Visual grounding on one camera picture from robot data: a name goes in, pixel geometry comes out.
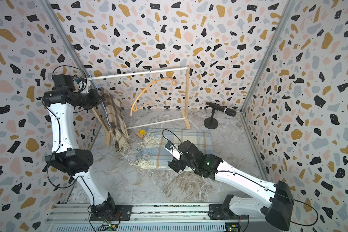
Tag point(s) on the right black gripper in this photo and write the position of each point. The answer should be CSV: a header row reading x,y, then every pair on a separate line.
x,y
177,163

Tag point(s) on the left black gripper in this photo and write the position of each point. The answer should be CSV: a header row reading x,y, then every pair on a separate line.
x,y
96,99

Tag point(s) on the light blue wire hanger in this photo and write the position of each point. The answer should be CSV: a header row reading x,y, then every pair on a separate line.
x,y
104,104

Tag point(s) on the brown plaid fringed scarf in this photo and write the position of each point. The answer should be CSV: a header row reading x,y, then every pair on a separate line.
x,y
118,128

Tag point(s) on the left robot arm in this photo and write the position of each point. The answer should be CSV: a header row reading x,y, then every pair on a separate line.
x,y
66,154

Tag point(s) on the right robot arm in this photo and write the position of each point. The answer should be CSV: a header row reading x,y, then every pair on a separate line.
x,y
274,201

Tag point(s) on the blue plaid fringed scarf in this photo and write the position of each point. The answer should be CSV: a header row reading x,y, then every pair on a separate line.
x,y
159,147

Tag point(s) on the yellow and wood block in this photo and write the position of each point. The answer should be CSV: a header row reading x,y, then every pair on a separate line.
x,y
141,134

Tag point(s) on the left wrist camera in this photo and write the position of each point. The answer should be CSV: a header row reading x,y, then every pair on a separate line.
x,y
81,83

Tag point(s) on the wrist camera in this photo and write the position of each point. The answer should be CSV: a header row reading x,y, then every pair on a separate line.
x,y
81,83
173,150

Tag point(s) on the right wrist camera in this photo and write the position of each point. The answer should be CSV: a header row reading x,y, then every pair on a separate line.
x,y
173,150

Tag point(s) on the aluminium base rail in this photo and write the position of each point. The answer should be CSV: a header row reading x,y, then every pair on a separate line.
x,y
166,217

